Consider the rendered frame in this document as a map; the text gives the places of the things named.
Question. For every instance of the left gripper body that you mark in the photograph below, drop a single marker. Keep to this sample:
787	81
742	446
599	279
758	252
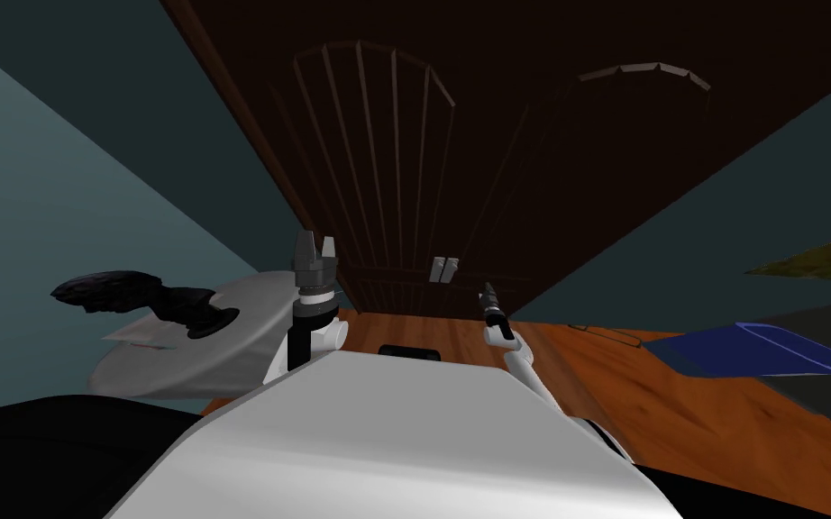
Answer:
314	275

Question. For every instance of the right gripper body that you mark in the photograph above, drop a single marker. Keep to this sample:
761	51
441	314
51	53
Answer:
490	299

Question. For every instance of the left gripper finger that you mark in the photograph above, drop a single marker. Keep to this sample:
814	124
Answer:
305	249
328	251

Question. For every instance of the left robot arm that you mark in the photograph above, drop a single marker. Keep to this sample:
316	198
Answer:
309	328

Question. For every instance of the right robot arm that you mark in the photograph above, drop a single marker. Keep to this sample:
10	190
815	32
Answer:
524	360

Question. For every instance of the dark cupboard door with slats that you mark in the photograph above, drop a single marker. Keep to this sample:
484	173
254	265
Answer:
358	166

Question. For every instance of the dark brown wooden cupboard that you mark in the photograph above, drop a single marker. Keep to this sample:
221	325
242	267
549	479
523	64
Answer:
588	187

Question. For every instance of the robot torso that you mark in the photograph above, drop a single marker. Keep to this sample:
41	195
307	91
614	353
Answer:
401	432

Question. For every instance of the plain dark cupboard door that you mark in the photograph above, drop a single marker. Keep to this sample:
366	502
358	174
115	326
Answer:
603	173

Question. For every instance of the blue box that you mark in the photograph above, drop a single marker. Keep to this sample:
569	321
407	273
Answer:
747	352

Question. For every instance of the green yellow picture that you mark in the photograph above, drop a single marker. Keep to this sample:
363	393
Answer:
826	263

